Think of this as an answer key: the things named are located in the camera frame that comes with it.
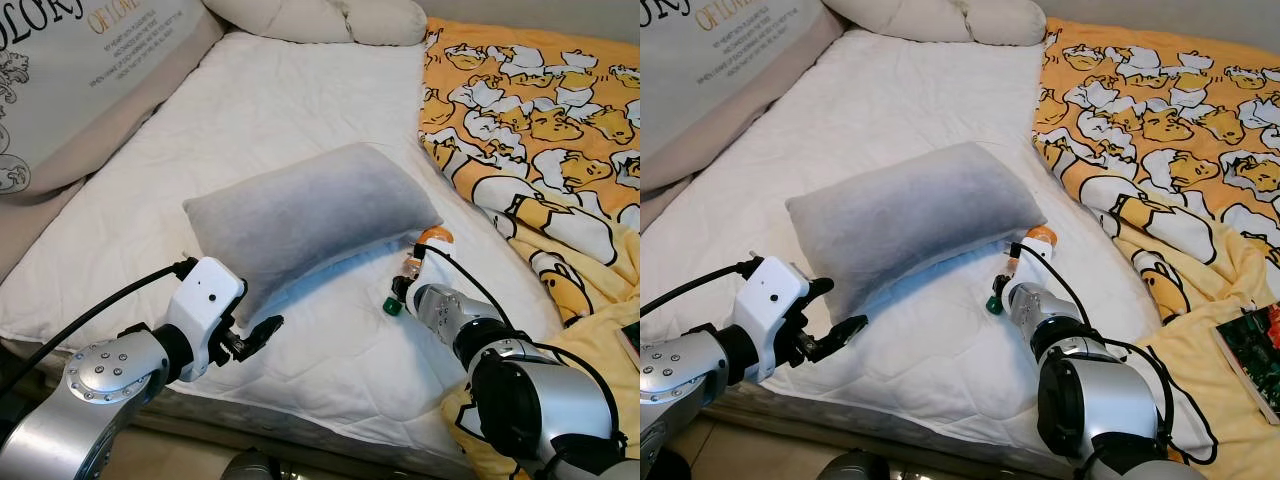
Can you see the grey plush pillow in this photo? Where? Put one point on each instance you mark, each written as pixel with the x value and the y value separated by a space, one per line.
pixel 310 215
pixel 910 215

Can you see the yellow cartoon print blanket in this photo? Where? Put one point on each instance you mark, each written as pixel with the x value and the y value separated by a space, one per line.
pixel 1160 130
pixel 540 130

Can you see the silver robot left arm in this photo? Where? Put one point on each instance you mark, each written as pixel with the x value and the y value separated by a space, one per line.
pixel 90 385
pixel 680 385

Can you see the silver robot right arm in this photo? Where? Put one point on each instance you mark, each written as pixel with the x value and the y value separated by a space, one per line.
pixel 1110 410
pixel 545 410

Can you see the small orange round object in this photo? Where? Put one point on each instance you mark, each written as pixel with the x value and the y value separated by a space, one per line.
pixel 436 238
pixel 1040 236

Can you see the grey mattress side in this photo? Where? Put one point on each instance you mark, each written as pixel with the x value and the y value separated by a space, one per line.
pixel 900 430
pixel 300 428

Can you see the grey robot left leg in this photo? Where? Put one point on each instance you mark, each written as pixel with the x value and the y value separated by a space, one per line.
pixel 855 468
pixel 250 468

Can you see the white quilted mattress pad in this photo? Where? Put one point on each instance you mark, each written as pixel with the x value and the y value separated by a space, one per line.
pixel 250 100
pixel 880 100

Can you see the grey cushion with printed text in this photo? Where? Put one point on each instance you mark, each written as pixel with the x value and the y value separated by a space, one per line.
pixel 90 70
pixel 720 60

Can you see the cream knotted pillow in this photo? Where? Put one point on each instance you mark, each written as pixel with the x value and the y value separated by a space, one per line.
pixel 930 18
pixel 320 18

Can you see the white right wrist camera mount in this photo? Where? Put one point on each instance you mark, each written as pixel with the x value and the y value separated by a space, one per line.
pixel 437 265
pixel 1040 262

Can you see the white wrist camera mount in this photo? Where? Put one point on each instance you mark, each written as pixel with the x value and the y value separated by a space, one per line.
pixel 770 295
pixel 437 265
pixel 1040 262
pixel 205 295

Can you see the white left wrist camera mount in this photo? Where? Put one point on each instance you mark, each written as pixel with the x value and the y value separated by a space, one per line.
pixel 770 295
pixel 205 295

